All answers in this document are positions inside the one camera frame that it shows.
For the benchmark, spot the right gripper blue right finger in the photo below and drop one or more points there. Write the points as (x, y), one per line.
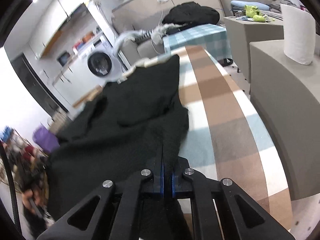
(180, 186)

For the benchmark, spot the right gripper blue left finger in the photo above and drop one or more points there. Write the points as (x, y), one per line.
(158, 172)

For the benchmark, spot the black knit sweater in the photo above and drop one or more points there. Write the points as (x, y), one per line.
(117, 133)

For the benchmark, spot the white grey clothes pile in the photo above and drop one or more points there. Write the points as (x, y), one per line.
(156, 35)

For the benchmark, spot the person's left hand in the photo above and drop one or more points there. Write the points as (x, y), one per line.
(34, 201)

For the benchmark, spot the plaid brown blue tablecloth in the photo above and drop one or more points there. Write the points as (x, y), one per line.
(235, 186)

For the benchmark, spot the purple bag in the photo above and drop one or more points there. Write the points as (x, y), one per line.
(45, 139)

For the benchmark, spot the white front-load washing machine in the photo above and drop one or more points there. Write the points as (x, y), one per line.
(103, 64)

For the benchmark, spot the grey cabinet box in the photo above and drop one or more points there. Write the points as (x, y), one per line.
(286, 95)

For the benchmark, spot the black quilted jacket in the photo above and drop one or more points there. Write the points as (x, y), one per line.
(191, 14)

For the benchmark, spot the green toy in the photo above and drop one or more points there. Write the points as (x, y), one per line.
(253, 13)

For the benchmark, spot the light blue pillow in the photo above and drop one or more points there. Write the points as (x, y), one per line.
(242, 4)

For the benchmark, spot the white paper towel roll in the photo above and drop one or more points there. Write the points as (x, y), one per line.
(299, 34)

